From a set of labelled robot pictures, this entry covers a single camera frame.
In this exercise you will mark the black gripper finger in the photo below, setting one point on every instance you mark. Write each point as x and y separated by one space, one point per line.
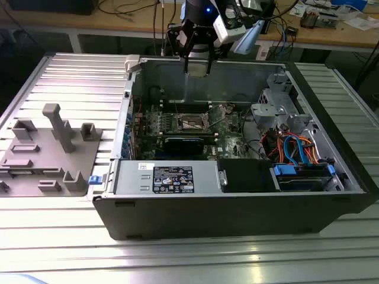
213 44
179 41

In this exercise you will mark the silver CPU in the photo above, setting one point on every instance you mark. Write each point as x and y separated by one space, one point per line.
197 70

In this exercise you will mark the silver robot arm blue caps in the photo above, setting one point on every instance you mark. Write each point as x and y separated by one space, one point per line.
250 37

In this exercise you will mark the black RAM slot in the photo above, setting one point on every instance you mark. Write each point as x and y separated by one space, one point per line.
183 103
183 108

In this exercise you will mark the CPU socket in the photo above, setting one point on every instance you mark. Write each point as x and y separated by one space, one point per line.
189 122

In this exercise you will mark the black drive bay cover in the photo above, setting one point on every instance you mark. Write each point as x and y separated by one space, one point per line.
245 174

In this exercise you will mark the white label sheet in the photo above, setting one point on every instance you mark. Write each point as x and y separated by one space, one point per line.
263 54

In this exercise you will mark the grey plastic case latch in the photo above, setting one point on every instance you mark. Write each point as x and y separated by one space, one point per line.
131 62

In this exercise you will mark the wooden desk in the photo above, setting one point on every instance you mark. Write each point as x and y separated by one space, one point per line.
118 22

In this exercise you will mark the black desktop device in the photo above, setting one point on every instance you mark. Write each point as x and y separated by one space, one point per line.
270 12

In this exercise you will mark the small black adapter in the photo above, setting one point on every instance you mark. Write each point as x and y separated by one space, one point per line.
292 30

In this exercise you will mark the grey metal drive cage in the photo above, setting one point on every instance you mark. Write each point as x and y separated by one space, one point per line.
266 111

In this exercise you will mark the green motherboard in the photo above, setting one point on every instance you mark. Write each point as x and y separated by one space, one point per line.
228 139

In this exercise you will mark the copper heatsink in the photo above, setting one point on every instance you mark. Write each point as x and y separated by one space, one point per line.
309 19

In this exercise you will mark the black graphics card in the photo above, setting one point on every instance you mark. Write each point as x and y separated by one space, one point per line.
183 145

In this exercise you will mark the blue card retention clips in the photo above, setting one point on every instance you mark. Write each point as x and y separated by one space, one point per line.
128 139

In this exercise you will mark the grey component box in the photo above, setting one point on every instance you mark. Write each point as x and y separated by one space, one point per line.
328 20

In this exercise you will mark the dark box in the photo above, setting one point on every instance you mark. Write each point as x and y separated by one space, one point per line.
50 6

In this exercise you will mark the grey power supply with label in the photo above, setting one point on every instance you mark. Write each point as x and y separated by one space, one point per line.
133 177

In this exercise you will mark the hard disk in blue carrier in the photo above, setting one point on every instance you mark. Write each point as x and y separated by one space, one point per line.
284 171

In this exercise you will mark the white papers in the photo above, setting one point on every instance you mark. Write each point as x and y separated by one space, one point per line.
361 23

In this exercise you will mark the blue case latch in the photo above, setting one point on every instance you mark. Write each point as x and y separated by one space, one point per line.
94 180

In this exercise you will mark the black PC case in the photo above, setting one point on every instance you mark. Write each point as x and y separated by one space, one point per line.
207 216

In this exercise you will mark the grey parts rack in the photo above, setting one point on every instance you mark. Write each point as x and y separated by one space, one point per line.
41 165

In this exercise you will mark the pale blue object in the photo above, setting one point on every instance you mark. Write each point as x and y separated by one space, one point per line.
17 279

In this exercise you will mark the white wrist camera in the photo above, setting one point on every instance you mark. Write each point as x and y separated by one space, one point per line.
229 34

